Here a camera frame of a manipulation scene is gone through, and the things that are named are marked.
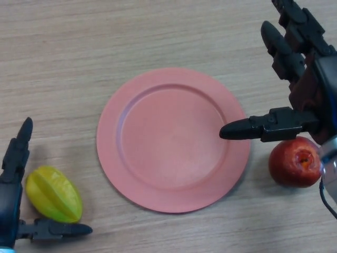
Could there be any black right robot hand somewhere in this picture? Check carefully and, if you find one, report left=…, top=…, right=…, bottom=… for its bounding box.
left=219, top=0, right=337, bottom=144

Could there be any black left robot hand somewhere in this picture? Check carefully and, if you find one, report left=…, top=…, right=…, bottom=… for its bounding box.
left=0, top=117, right=93, bottom=250

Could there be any yellow starfruit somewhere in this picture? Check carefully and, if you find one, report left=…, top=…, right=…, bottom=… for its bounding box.
left=25, top=165, right=84, bottom=225

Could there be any pink round plate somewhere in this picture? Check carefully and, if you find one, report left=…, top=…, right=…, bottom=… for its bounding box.
left=96, top=67, right=251, bottom=213

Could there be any red apple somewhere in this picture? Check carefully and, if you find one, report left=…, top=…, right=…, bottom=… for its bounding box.
left=268, top=136, right=323, bottom=188

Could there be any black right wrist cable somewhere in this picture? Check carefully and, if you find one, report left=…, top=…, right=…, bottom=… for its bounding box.
left=318, top=180, right=337, bottom=220

